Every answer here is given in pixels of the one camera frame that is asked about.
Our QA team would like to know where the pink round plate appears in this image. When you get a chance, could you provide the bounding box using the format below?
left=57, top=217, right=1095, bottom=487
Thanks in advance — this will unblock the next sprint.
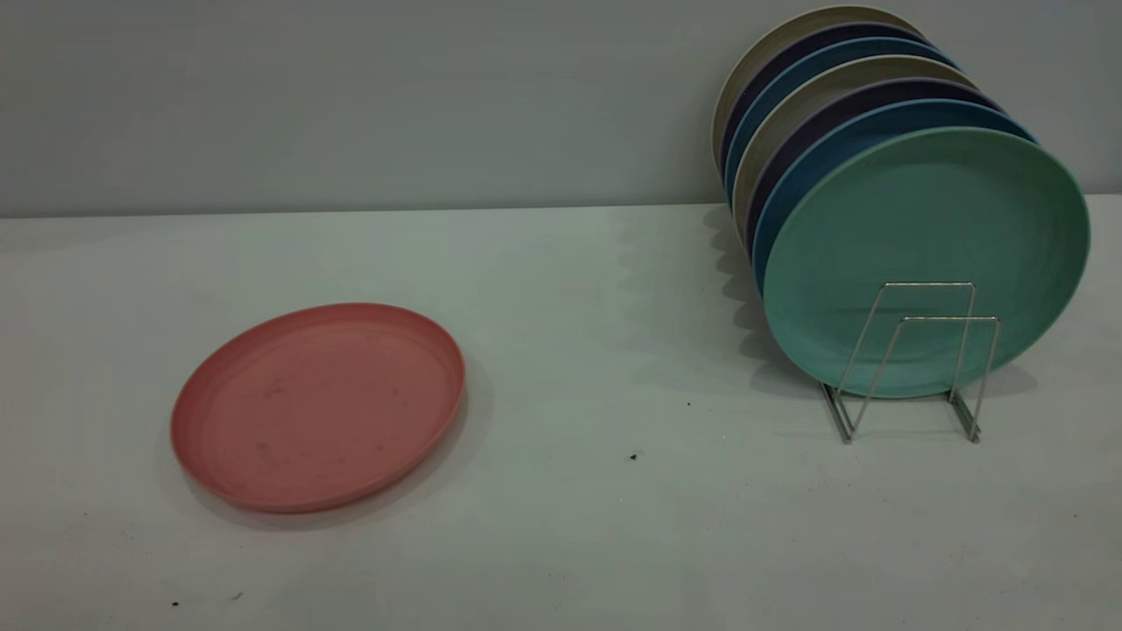
left=169, top=302, right=467, bottom=514

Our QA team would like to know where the green round plate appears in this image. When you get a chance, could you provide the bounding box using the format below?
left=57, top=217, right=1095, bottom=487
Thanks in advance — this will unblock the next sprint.
left=763, top=127, right=1090, bottom=400

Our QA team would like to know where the beige round plate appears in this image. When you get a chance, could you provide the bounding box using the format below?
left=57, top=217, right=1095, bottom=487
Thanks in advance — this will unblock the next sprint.
left=712, top=5, right=917, bottom=172
left=732, top=54, right=978, bottom=246

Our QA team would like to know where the dark purple round plate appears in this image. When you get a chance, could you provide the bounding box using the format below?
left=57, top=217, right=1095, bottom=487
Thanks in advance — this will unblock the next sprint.
left=719, top=22, right=930, bottom=185
left=745, top=77, right=1000, bottom=255

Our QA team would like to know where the blue round plate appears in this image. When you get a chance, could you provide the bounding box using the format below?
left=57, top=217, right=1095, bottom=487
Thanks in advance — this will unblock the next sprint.
left=724, top=37, right=961, bottom=207
left=752, top=98, right=1040, bottom=294

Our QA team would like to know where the metal wire plate rack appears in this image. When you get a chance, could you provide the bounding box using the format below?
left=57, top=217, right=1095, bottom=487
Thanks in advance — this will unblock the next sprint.
left=820, top=281, right=1002, bottom=444

